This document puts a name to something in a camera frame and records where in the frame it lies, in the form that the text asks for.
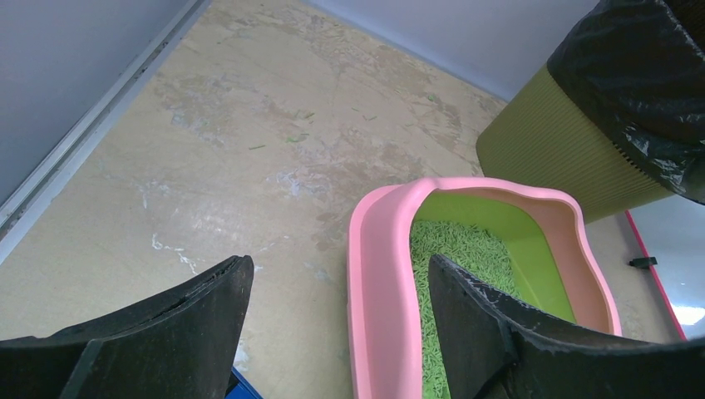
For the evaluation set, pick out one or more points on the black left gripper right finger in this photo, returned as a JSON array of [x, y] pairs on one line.
[[493, 342]]

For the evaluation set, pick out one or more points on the pink and green litter box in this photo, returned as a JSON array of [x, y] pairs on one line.
[[542, 228]]

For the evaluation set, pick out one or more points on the olive green trash bin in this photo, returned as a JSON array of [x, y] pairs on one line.
[[541, 138]]

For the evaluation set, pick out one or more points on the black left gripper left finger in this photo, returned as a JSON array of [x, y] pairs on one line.
[[180, 343]]

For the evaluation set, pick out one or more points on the black trash bag liner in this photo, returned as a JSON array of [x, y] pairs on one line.
[[636, 70]]

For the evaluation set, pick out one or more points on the pink framed whiteboard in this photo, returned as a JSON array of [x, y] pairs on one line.
[[670, 234]]

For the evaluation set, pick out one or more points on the green cat litter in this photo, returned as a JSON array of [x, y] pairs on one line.
[[475, 250]]

